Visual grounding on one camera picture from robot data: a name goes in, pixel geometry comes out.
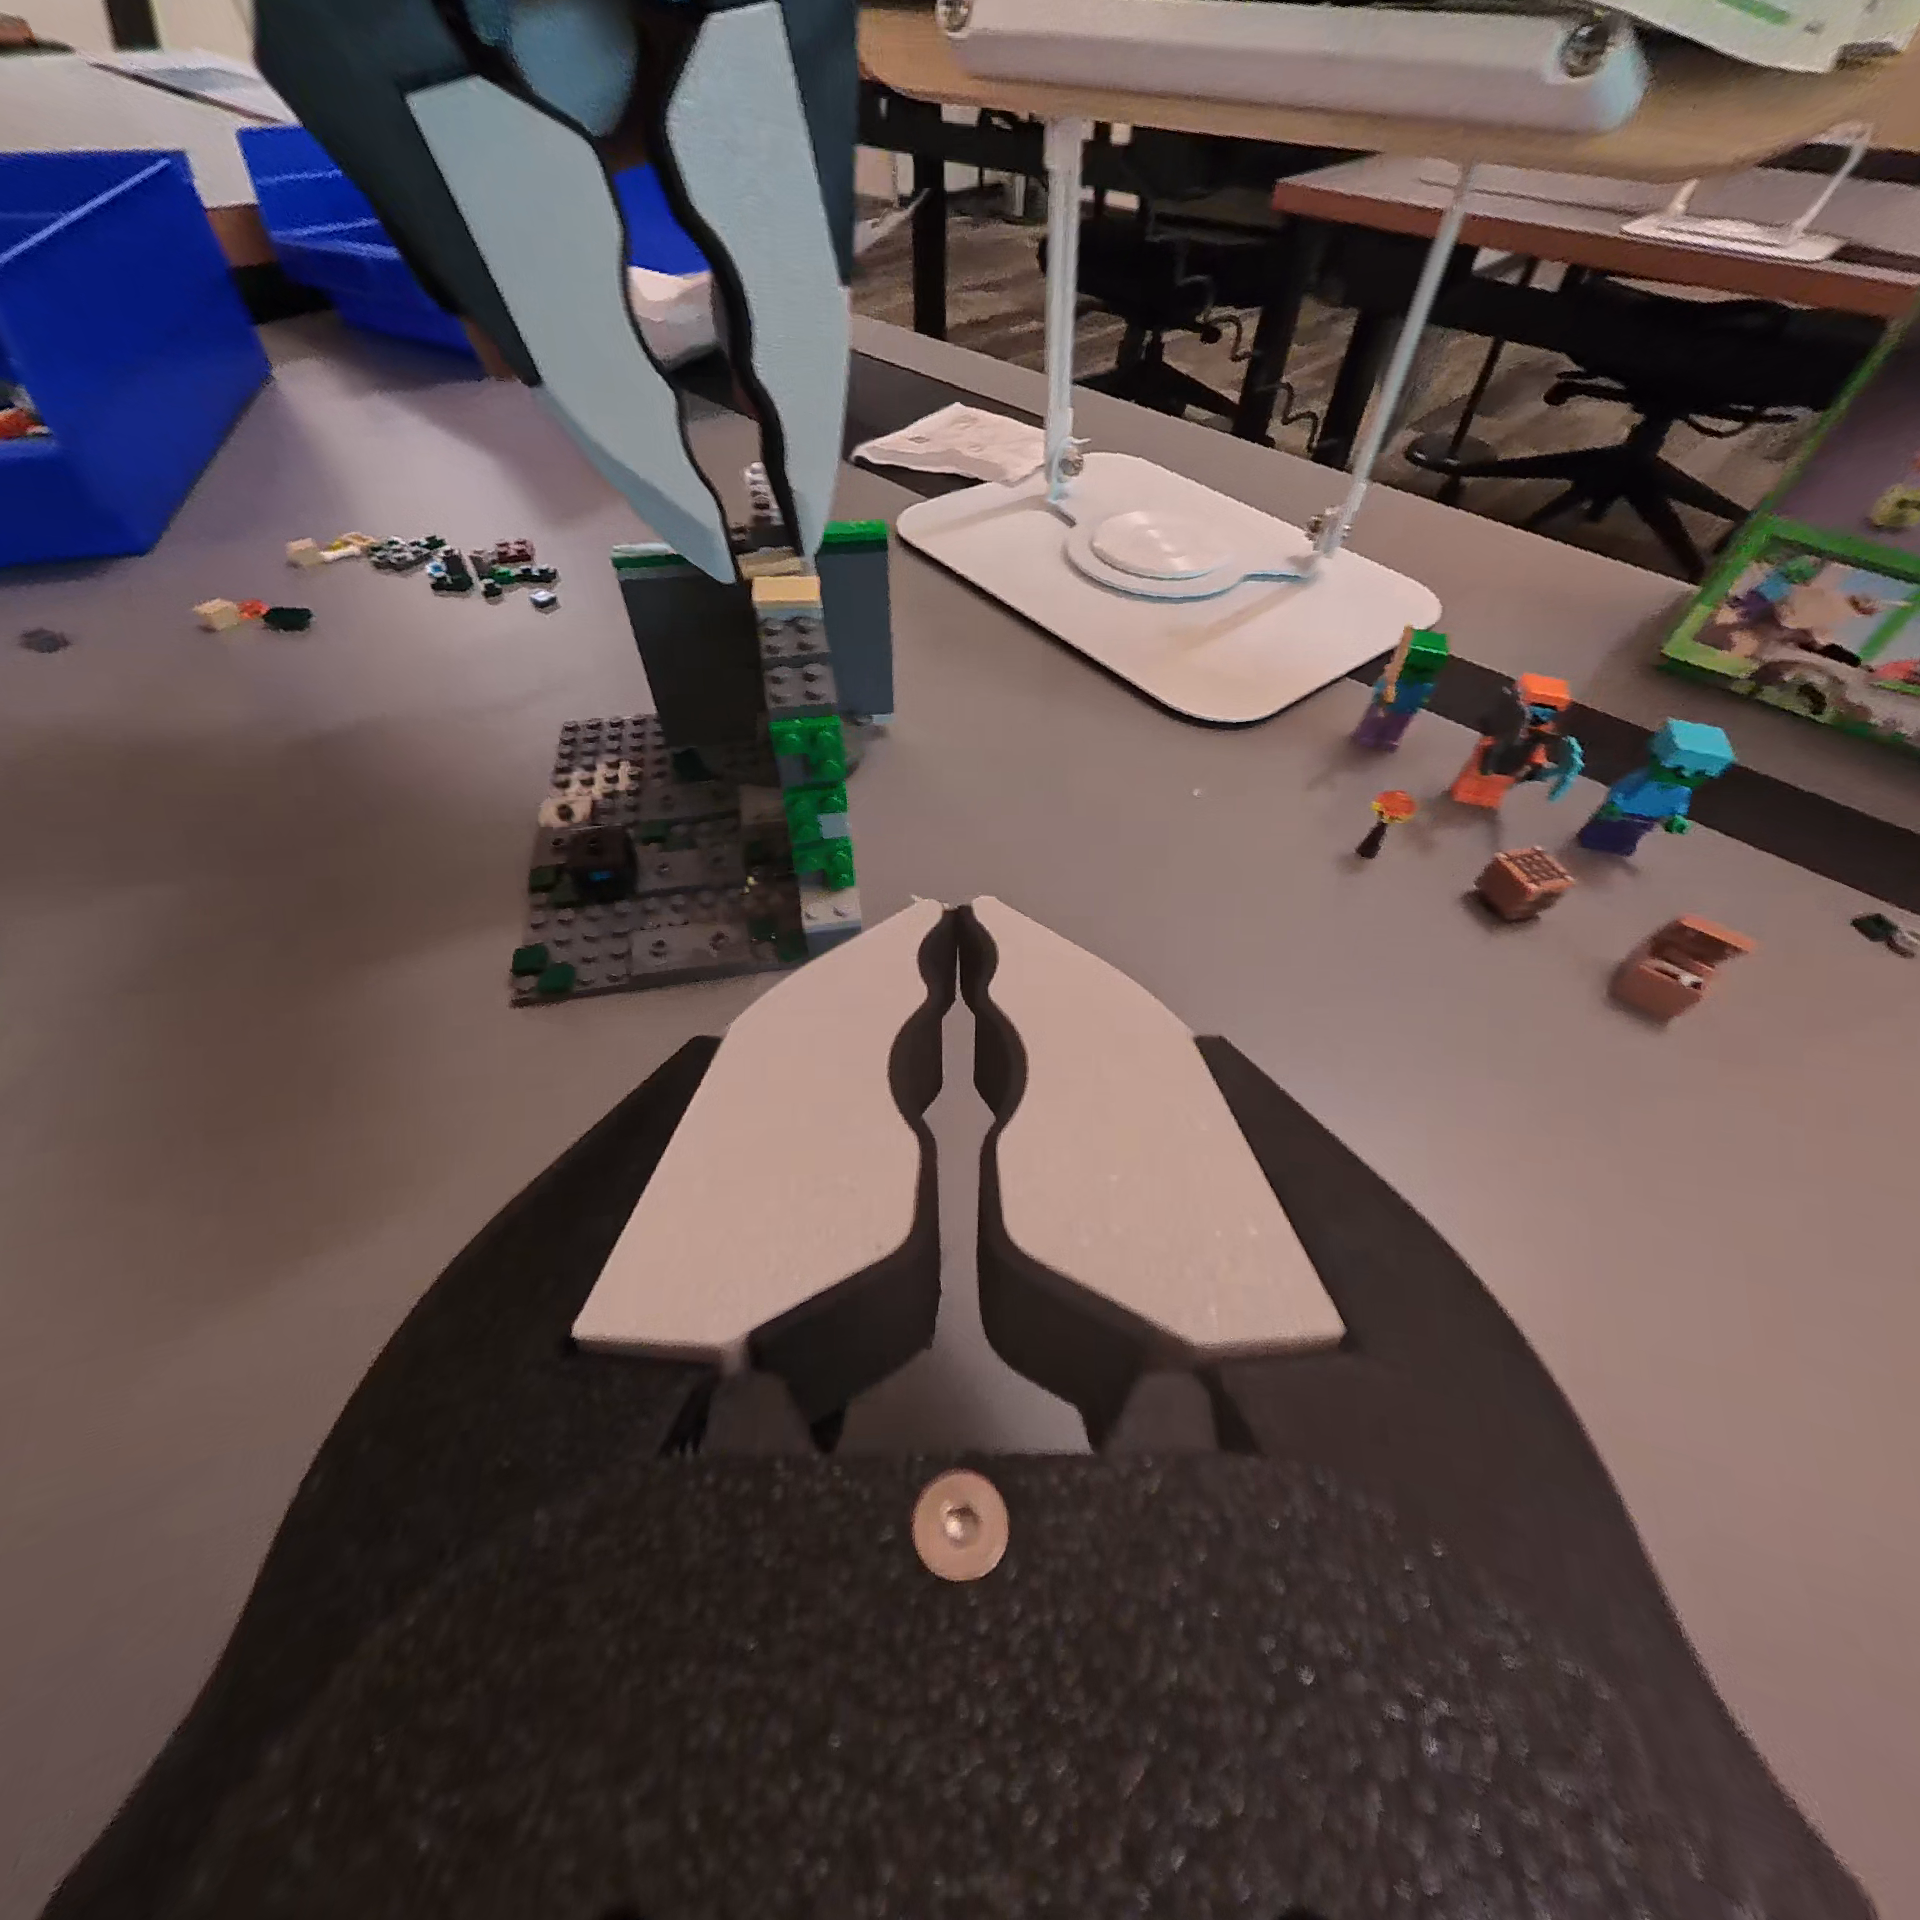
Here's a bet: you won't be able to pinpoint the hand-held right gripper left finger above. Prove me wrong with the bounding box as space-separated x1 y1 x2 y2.
566 895 966 1373

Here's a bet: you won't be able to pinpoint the white green booklet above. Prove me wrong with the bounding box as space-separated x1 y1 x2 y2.
1622 0 1920 71

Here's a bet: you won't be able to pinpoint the orange black toy figure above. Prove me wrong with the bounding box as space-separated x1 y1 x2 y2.
1449 673 1582 812

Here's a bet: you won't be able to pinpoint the brown table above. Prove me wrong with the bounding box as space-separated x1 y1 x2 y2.
1274 151 1920 325

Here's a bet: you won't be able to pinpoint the cyan headed toy figure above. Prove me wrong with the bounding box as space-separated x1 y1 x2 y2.
1574 716 1738 859

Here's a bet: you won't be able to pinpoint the grey table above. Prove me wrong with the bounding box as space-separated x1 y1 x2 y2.
0 44 291 270

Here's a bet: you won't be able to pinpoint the brown toy chest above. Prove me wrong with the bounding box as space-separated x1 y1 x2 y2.
1613 916 1752 1027

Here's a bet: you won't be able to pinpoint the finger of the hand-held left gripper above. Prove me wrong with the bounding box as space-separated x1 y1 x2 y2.
403 71 744 584
660 18 854 564

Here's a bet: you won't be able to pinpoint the white bag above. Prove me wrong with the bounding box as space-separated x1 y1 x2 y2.
628 265 740 361

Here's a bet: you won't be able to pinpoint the sheet of paper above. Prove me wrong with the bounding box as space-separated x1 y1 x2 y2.
87 44 267 93

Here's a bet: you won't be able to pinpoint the grey desk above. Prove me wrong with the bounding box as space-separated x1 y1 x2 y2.
0 291 1920 1920

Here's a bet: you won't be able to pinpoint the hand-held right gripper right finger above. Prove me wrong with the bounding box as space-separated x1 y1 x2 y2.
959 895 1354 1362

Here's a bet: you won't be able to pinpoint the green toy set box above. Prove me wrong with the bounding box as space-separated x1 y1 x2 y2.
1657 313 1920 750

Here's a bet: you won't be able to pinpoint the blue plastic bin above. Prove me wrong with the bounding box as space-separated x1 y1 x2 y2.
239 120 725 361
0 151 270 570

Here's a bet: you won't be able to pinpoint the grey green toy brick building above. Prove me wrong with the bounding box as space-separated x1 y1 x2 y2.
510 520 897 1010

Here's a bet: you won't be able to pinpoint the brown white-tipped brick piece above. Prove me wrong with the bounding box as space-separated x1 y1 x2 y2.
1474 847 1576 920

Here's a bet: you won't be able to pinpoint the white paper slip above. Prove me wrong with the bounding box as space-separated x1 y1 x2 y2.
847 400 1045 483

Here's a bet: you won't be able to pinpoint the scattered small loose bricks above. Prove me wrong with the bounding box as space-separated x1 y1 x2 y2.
192 531 563 632

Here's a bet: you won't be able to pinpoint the green purple toy figure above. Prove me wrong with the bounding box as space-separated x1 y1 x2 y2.
1354 627 1456 750

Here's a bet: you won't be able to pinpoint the white stand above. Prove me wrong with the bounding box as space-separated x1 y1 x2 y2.
1622 120 1881 270

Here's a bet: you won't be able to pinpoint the black office chair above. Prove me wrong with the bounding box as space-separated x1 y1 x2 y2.
1070 143 1250 438
1410 278 1854 581

